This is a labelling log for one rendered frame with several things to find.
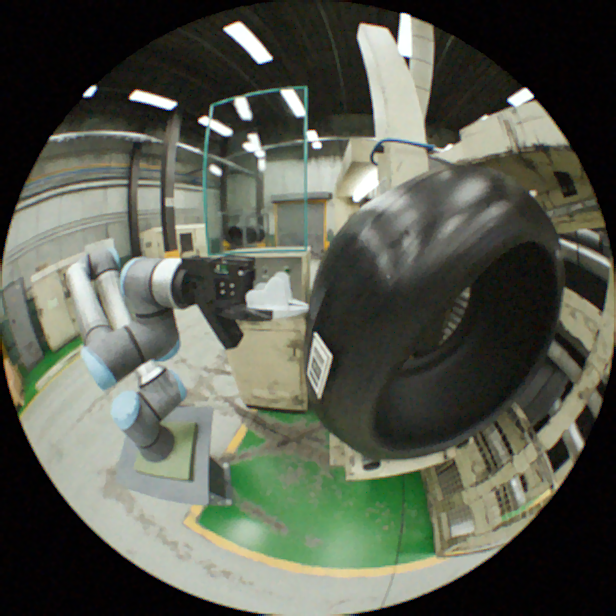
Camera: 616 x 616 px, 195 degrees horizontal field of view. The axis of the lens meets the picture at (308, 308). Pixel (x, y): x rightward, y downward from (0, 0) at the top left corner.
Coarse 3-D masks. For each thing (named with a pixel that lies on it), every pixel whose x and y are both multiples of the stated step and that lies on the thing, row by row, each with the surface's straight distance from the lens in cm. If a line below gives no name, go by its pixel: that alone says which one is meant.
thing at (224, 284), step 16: (192, 256) 32; (224, 256) 31; (240, 256) 31; (192, 272) 31; (208, 272) 27; (224, 272) 27; (240, 272) 26; (176, 288) 31; (192, 288) 32; (208, 288) 27; (224, 288) 27; (240, 288) 26; (192, 304) 34; (224, 304) 27
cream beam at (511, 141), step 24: (480, 120) 72; (504, 120) 66; (528, 120) 61; (552, 120) 59; (480, 144) 69; (504, 144) 63; (528, 144) 58; (552, 144) 56; (504, 168) 70; (528, 168) 67; (552, 168) 64; (576, 168) 61
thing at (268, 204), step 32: (256, 96) 125; (288, 96) 119; (224, 128) 119; (256, 128) 110; (288, 128) 105; (224, 160) 109; (256, 160) 101; (288, 160) 97; (224, 192) 103; (256, 192) 96; (288, 192) 92; (224, 224) 101; (256, 224) 94; (288, 224) 90
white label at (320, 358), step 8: (312, 344) 20; (320, 344) 18; (312, 352) 20; (320, 352) 18; (328, 352) 17; (312, 360) 20; (320, 360) 18; (328, 360) 16; (312, 368) 20; (320, 368) 18; (328, 368) 17; (312, 376) 21; (320, 376) 19; (312, 384) 21; (320, 384) 19; (320, 392) 20
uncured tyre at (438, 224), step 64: (448, 192) 19; (512, 192) 25; (384, 256) 16; (448, 256) 16; (512, 256) 58; (320, 320) 18; (384, 320) 15; (512, 320) 65; (384, 384) 19; (448, 384) 68; (512, 384) 62; (384, 448) 35
